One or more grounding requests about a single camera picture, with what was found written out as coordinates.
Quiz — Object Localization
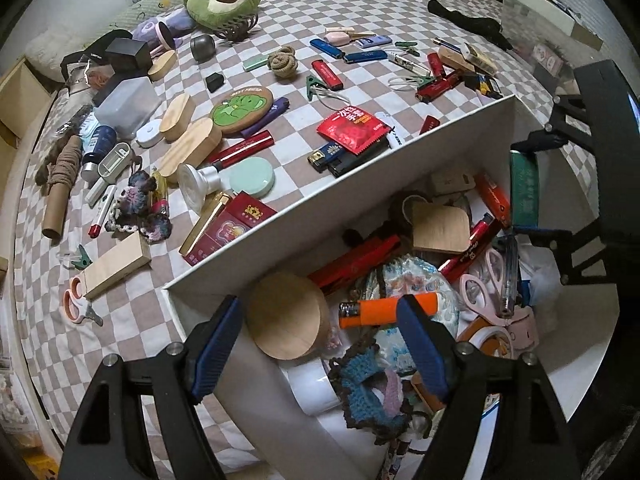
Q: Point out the plain black lighter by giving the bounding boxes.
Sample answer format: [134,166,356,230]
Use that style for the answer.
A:
[327,139,391,179]

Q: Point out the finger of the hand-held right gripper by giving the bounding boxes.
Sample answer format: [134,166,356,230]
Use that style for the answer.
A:
[514,219,619,287]
[509,91,598,157]

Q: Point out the black sock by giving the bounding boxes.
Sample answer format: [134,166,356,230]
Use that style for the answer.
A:
[428,0,514,52]

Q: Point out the blue crochet scrunchie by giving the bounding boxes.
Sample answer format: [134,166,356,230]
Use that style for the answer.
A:
[327,344,432,447]

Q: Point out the long red metal tube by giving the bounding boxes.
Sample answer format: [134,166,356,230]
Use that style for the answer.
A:
[414,69,469,104]

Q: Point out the wooden rounded square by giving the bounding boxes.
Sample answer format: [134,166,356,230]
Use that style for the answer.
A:
[410,202,472,256]

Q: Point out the white tray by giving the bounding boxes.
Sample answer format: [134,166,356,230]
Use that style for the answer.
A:
[484,0,604,52]

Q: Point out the dark brown scrunchie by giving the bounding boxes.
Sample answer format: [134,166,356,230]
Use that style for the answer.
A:
[387,192,432,237]

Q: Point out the grey metal cup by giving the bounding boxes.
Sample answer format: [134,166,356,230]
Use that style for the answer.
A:
[189,33,217,64]

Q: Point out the gold comb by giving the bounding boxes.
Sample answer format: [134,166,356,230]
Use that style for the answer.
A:
[178,192,234,256]

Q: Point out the long green bolster pillow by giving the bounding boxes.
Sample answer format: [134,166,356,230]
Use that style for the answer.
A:
[106,0,197,27]

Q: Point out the white tape roll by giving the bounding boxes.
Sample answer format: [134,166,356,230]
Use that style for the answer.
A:
[287,360,342,417]

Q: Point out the small wooden oval box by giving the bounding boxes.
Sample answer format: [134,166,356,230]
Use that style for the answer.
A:
[148,49,179,82]

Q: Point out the translucent plastic box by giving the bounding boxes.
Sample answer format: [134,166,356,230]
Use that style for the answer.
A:
[94,75,164,141]

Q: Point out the cardboard tube with rope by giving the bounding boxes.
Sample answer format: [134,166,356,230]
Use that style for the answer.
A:
[41,135,84,241]

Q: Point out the dark blue wide lighter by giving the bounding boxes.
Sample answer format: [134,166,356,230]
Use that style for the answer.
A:
[342,49,389,65]

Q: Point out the brown tape roll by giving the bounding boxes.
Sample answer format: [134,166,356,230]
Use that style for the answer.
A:
[457,319,512,362]

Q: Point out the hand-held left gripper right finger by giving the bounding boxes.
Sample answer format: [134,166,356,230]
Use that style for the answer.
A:
[395,293,585,480]

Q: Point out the white flared pump head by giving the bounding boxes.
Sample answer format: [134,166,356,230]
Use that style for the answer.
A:
[177,162,224,214]

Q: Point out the green clothes peg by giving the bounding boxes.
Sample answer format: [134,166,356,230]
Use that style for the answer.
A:
[59,244,94,270]

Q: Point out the black square box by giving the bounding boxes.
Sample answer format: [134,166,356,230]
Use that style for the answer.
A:
[104,37,151,74]

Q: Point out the white fluffy pillow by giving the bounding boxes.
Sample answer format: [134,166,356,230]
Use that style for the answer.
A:
[24,26,83,82]

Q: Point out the pale pink scissors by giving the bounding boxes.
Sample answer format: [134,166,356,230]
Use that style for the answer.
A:
[459,247,537,352]

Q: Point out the red case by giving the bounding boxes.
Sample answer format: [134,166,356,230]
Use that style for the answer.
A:
[307,234,402,291]

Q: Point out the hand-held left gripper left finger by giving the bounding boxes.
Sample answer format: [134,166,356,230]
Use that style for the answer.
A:
[57,294,246,480]

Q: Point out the crochet flower chain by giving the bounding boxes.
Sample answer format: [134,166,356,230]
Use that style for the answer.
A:
[107,169,174,246]

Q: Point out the mint round compact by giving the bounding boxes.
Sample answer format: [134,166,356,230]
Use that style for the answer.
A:
[219,156,275,196]

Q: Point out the red cigarette box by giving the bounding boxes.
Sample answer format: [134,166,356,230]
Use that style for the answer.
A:
[182,192,279,267]

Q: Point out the clear lighter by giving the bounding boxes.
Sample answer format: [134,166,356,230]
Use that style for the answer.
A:
[499,234,521,316]

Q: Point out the yellow cigarette pack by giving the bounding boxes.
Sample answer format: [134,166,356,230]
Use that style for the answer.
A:
[459,42,499,77]

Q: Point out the small yellow bottle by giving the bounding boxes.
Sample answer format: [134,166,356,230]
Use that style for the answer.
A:
[151,169,171,216]

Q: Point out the red sachet pack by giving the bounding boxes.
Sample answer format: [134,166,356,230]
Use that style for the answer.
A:
[317,104,392,156]

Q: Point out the purple plush toy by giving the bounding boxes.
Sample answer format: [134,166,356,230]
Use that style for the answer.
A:
[132,7,197,52]

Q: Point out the avocado plush toy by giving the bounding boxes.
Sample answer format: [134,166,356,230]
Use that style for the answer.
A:
[185,0,264,31]

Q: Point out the clear plastic bin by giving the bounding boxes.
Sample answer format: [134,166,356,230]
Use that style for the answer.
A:
[500,7,601,93]

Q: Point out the carved wooden block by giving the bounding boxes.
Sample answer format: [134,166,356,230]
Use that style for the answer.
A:
[438,45,476,74]

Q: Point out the green frog coaster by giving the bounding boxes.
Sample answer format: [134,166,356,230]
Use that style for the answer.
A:
[208,85,275,136]

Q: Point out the white stick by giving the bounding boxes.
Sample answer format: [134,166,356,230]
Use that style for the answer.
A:
[84,182,109,207]

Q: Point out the white storage box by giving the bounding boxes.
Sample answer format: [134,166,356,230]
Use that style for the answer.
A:
[161,92,623,480]

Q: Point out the brown rope knot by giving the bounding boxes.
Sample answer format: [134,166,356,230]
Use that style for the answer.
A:
[266,44,300,83]

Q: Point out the round white tape measure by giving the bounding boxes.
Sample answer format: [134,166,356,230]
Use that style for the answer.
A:
[135,119,164,149]

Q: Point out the glass perfume vial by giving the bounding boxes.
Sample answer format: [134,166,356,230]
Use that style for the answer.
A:
[387,52,431,75]

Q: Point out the blue bottle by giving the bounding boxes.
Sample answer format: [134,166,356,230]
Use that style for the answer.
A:
[79,124,119,184]

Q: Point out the purple lighter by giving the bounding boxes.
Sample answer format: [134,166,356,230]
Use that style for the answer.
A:
[239,97,291,139]

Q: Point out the flat black box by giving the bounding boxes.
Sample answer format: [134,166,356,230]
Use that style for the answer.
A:
[92,72,127,109]

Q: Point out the medium wooden oval box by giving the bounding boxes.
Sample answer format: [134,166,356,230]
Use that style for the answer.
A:
[160,92,197,142]

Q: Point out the floral shower cap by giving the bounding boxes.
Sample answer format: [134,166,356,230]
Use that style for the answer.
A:
[369,254,467,377]

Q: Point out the wooden rectangular block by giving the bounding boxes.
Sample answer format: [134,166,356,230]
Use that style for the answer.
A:
[82,232,152,299]

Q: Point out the wooden bedside shelf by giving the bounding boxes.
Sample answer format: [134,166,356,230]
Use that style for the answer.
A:
[0,57,57,147]

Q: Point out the grey white rectangular holder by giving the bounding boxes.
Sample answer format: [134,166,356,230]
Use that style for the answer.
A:
[97,142,132,181]

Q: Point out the glossy red tube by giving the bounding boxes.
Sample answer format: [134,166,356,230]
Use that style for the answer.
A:
[212,129,275,166]

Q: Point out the orange-red lighter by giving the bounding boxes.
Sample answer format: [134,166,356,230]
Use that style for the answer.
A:
[473,173,512,226]

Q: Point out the round wooden box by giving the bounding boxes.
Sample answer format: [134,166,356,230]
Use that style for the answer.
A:
[244,271,331,362]

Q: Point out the orange handled scissors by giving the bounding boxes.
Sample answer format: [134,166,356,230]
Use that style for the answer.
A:
[62,274,104,329]

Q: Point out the black lighter blue yellow label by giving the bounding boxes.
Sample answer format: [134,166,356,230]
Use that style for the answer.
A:
[307,142,346,174]

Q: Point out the orange lighter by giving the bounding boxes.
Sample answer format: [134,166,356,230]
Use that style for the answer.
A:
[338,293,441,329]

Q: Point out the black hair claw clip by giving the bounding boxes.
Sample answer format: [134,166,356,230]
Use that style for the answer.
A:
[214,11,259,42]

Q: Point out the black bag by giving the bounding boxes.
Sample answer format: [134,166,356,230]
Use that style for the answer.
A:
[59,30,134,83]

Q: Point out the white pen with red cap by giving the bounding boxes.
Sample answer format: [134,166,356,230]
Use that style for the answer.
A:
[88,184,119,239]

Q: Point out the large wooden oval box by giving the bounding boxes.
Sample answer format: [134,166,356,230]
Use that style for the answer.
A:
[158,118,221,184]

